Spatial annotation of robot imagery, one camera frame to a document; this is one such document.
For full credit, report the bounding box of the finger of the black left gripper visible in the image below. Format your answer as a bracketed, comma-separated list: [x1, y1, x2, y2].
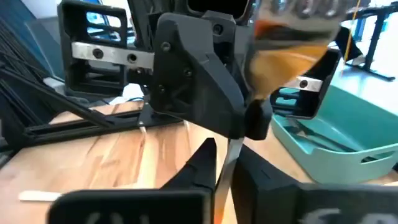
[150, 12, 249, 140]
[201, 10, 275, 141]

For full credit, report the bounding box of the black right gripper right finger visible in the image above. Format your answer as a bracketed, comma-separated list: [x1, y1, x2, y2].
[231, 145, 398, 224]

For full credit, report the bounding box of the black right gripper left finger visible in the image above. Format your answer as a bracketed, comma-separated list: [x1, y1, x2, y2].
[46, 138, 218, 224]

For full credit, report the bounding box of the orange-red handled metal fork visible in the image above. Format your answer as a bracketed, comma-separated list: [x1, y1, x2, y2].
[213, 0, 346, 224]

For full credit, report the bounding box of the white-handled metal fork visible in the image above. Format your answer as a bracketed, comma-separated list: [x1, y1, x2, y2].
[17, 190, 65, 203]

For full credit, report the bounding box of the teal green plastic bin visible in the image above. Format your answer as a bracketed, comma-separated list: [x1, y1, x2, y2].
[269, 83, 398, 187]

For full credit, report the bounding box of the black-legged folding table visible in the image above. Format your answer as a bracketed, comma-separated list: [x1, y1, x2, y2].
[341, 2, 398, 82]

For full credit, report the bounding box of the black aluminium table frame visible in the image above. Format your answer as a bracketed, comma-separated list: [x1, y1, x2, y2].
[0, 15, 185, 150]

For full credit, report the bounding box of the yellow cable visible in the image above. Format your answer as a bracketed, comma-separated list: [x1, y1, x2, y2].
[343, 0, 362, 65]

